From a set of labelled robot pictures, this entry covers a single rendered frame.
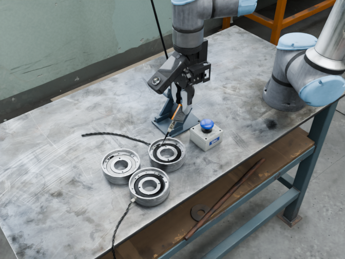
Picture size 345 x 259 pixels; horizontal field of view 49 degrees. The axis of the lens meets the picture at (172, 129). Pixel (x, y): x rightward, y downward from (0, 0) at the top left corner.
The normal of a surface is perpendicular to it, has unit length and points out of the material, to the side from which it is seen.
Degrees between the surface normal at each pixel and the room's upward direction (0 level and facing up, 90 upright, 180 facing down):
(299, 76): 79
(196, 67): 0
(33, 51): 90
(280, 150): 0
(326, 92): 97
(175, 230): 0
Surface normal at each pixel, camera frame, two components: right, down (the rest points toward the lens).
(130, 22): 0.62, 0.52
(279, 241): -0.01, -0.74
